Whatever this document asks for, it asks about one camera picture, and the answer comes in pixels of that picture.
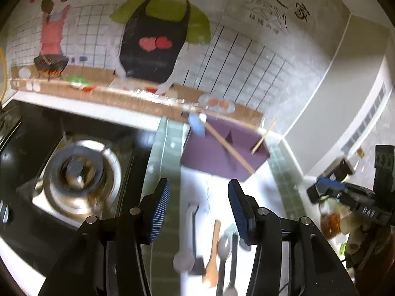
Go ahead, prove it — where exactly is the blue spoon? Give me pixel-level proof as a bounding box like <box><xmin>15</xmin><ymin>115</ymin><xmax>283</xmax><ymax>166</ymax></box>
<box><xmin>188</xmin><ymin>113</ymin><xmax>206</xmax><ymax>138</ymax></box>

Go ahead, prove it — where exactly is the chili flake jar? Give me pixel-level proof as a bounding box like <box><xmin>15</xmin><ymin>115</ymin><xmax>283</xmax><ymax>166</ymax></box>
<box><xmin>319</xmin><ymin>199</ymin><xmax>344</xmax><ymax>240</ymax></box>

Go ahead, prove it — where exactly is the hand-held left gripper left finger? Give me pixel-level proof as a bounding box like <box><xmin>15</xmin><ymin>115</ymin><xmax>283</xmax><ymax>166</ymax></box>
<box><xmin>37</xmin><ymin>177</ymin><xmax>172</xmax><ymax>296</ymax></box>

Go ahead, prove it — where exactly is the cartoon kitchen wall poster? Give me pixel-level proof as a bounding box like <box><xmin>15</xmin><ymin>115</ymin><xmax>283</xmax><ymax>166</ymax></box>
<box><xmin>6</xmin><ymin>0</ymin><xmax>312</xmax><ymax>130</ymax></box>

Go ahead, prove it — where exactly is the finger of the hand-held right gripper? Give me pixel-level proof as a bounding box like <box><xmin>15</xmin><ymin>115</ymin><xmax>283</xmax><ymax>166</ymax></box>
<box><xmin>328</xmin><ymin>158</ymin><xmax>354</xmax><ymax>182</ymax></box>
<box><xmin>307</xmin><ymin>176</ymin><xmax>347</xmax><ymax>204</ymax></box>

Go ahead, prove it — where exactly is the long wooden chopstick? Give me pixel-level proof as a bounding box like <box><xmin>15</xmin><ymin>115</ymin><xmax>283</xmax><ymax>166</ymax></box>
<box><xmin>184</xmin><ymin>109</ymin><xmax>255</xmax><ymax>174</ymax></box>
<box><xmin>251</xmin><ymin>118</ymin><xmax>277</xmax><ymax>155</ymax></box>

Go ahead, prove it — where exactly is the large steel stove burner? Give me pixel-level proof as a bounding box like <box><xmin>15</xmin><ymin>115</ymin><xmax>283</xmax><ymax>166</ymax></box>
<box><xmin>34</xmin><ymin>139</ymin><xmax>124</xmax><ymax>216</ymax></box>

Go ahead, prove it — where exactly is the person's right hand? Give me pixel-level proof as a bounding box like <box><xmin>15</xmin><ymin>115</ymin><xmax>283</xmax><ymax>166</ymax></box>
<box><xmin>340</xmin><ymin>212</ymin><xmax>371</xmax><ymax>258</ymax></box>

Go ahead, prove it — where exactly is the wooden spoon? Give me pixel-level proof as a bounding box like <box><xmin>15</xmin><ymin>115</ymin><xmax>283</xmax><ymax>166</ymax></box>
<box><xmin>202</xmin><ymin>219</ymin><xmax>222</xmax><ymax>289</ymax></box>

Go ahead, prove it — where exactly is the black gas stove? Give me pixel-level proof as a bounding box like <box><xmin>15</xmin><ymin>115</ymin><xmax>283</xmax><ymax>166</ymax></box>
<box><xmin>0</xmin><ymin>99</ymin><xmax>161</xmax><ymax>272</ymax></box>

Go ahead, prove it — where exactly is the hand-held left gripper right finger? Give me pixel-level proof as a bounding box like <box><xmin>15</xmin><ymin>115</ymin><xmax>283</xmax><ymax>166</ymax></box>
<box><xmin>228</xmin><ymin>179</ymin><xmax>355</xmax><ymax>296</ymax></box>

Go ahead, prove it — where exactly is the green checked printed mat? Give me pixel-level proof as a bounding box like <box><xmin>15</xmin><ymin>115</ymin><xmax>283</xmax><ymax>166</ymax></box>
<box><xmin>142</xmin><ymin>117</ymin><xmax>304</xmax><ymax>296</ymax></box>

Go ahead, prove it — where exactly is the black spatula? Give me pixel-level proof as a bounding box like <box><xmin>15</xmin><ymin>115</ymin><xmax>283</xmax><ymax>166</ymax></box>
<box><xmin>189</xmin><ymin>205</ymin><xmax>206</xmax><ymax>276</ymax></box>

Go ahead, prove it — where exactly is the white long-handled spoon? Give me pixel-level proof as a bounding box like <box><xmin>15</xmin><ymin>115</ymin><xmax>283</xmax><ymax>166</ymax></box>
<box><xmin>173</xmin><ymin>202</ymin><xmax>198</xmax><ymax>273</ymax></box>

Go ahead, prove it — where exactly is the black-handled spoon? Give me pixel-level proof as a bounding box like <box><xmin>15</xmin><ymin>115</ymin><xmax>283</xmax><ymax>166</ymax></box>
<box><xmin>223</xmin><ymin>233</ymin><xmax>240</xmax><ymax>296</ymax></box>

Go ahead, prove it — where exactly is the purple utensil holder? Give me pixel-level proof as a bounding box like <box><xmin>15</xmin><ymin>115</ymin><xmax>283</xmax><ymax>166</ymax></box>
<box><xmin>180</xmin><ymin>115</ymin><xmax>270</xmax><ymax>182</ymax></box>

